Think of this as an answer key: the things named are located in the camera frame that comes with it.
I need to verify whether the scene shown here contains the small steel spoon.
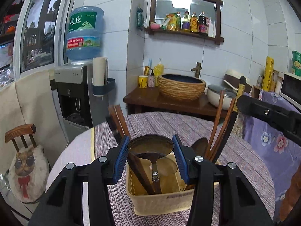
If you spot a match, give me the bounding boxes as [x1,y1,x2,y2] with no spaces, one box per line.
[191,137,209,158]

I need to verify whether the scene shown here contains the black chopstick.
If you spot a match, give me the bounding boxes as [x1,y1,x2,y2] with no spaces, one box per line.
[213,76,246,162]

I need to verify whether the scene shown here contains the reddish wooden chopstick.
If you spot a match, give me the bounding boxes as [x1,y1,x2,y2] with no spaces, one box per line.
[210,98,235,163]

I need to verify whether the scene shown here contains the reddish brown chopstick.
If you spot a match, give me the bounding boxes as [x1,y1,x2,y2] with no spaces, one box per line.
[205,90,224,160]

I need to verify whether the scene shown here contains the wooden handled steel spoon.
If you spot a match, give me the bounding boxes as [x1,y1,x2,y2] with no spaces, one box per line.
[128,134,173,194]

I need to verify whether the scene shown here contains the dark brown chopstick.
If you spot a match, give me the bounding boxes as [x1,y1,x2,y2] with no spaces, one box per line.
[106,105,155,195]

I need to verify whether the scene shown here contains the grey matte spoon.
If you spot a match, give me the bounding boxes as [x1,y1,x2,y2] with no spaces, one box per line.
[156,157,178,176]

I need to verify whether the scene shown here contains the brown wooden chopstick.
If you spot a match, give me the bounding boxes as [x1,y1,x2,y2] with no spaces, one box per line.
[114,105,131,137]

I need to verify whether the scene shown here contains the person's right hand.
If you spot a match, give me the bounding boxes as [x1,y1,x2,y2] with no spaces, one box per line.
[280,165,301,221]

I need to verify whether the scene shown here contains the purple floral cloth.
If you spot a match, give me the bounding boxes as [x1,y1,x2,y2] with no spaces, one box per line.
[242,89,301,217]

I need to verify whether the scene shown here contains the white microwave oven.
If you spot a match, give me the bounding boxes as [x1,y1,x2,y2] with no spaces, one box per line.
[280,73,301,109]

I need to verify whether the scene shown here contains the wooden chair with cat cushion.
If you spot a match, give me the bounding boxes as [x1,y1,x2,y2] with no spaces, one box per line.
[4,124,50,204]

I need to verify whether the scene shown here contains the green instant noodle cups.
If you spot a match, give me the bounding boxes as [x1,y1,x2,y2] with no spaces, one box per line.
[291,50,301,76]

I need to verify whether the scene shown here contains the purple striped tablecloth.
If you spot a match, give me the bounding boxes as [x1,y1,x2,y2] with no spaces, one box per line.
[47,112,275,225]

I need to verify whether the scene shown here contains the yellow foil roll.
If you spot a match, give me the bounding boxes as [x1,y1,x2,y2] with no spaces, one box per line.
[262,57,274,91]

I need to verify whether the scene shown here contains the beige plastic utensil holder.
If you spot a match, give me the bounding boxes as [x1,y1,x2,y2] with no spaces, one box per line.
[125,154,220,216]

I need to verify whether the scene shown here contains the brown white rice cooker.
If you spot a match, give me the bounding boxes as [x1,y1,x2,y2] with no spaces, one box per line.
[223,69,252,93]

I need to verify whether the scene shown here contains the cream pot with lid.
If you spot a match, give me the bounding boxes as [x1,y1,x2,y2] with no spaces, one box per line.
[207,84,237,111]

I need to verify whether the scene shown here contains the water dispenser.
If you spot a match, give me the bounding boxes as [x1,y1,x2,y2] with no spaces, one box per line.
[54,62,115,140]

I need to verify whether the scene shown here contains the bronze faucet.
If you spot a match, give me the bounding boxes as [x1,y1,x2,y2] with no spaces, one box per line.
[190,62,201,78]

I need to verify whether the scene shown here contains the woven basin sink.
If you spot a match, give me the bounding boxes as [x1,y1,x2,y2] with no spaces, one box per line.
[158,74,206,101]

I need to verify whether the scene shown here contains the paper cup stack holder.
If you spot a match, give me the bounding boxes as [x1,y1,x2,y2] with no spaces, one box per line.
[92,57,115,97]

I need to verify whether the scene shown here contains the dark soy sauce bottle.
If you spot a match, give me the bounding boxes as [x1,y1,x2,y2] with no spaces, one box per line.
[198,11,209,36]

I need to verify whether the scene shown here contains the yellow soap bottle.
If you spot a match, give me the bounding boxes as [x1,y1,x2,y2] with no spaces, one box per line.
[154,58,164,80]

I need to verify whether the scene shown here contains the yellow label sauce bottle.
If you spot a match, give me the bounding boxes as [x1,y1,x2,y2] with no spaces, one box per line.
[190,12,198,33]

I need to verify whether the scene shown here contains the yellow mug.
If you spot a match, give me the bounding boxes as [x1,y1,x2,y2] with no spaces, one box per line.
[138,75,148,89]

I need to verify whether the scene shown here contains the purple label bottle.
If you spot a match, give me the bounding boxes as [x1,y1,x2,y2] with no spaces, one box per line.
[182,10,190,32]

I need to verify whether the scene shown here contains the yellow snack bag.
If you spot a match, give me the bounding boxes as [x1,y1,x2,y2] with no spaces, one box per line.
[161,13,177,31]

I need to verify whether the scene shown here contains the sliding glass window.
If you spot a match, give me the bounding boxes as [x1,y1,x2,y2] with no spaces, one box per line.
[1,0,74,87]

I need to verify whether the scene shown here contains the pink small bowl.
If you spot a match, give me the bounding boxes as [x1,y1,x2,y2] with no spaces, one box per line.
[150,22,160,30]

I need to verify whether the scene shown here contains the blue water jug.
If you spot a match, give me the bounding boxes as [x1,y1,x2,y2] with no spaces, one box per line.
[66,6,104,61]

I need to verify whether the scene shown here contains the green hanging packet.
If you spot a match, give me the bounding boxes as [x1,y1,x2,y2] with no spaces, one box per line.
[136,6,144,31]

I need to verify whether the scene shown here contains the dark wooden wall shelf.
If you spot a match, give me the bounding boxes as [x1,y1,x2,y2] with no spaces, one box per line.
[146,0,224,45]

